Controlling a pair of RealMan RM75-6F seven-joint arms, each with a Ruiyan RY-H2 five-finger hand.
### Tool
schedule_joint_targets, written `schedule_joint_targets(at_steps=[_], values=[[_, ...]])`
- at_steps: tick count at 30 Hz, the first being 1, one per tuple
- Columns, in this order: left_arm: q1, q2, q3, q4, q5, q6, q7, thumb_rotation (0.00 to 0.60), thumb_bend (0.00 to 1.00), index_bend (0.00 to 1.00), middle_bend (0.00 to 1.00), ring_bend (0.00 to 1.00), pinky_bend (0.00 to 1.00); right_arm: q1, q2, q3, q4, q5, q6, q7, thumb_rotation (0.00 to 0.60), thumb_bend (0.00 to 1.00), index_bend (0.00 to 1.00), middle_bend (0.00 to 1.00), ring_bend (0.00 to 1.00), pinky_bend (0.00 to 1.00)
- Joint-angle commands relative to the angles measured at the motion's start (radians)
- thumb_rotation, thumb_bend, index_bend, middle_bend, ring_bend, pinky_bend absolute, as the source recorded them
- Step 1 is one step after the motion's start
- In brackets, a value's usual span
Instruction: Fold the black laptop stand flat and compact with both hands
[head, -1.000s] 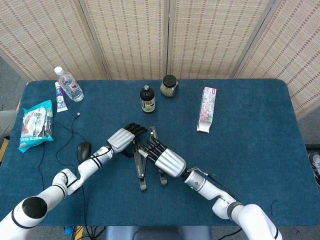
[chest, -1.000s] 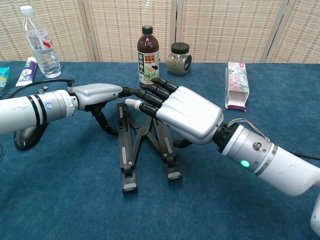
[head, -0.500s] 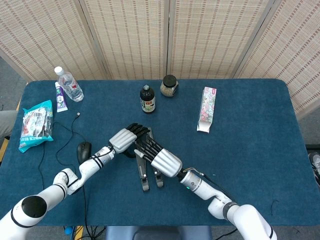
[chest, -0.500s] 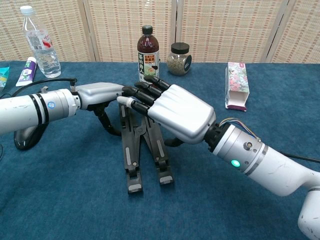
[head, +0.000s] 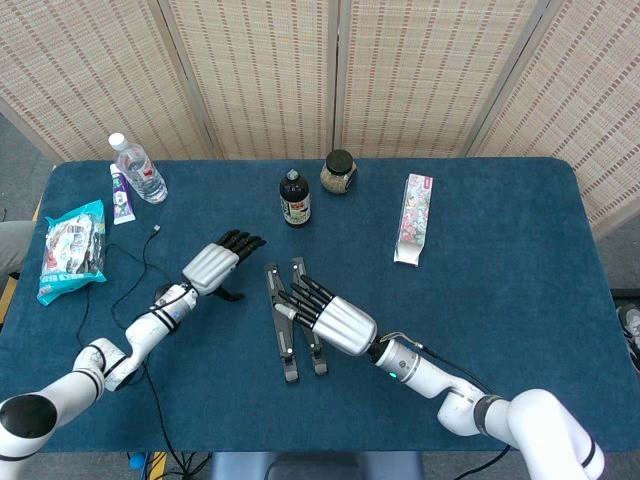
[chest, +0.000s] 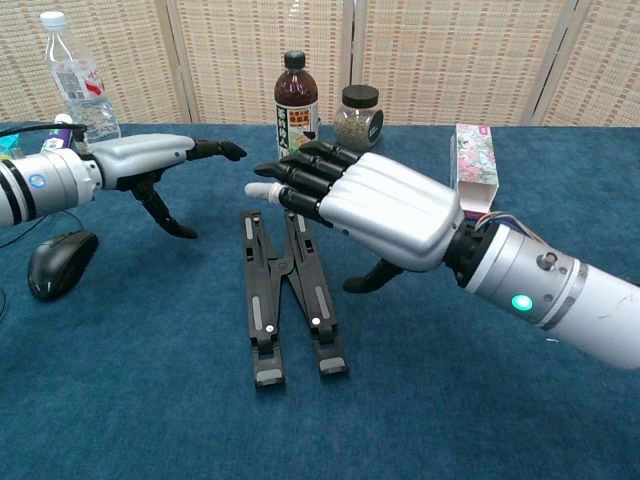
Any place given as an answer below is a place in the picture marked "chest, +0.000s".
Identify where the black computer mouse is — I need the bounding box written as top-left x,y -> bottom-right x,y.
27,230 -> 100,302

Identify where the glass jar black lid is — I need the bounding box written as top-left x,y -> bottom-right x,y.
333,85 -> 385,152

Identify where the blue table cloth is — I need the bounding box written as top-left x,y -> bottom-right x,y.
0,121 -> 640,480

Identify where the black folding laptop stand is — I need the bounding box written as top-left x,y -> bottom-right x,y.
239,208 -> 350,389

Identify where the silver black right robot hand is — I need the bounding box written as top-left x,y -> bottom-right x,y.
243,139 -> 465,295

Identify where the white purple toothpaste tube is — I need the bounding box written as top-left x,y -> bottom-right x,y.
40,113 -> 76,155

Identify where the dark tea drink bottle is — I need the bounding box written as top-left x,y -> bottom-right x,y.
273,50 -> 320,161

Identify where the floral paper box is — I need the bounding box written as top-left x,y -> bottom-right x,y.
449,123 -> 501,214

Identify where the teal snack bag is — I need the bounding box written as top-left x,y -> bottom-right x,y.
0,130 -> 24,160

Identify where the clear plastic water bottle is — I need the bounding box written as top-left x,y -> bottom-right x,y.
39,10 -> 122,144

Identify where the bamboo folding screen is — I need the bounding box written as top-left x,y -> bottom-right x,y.
0,0 -> 640,127

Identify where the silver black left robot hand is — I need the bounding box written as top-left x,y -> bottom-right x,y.
79,133 -> 249,240

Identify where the coloured wrist wire bundle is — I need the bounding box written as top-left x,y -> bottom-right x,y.
462,210 -> 519,234

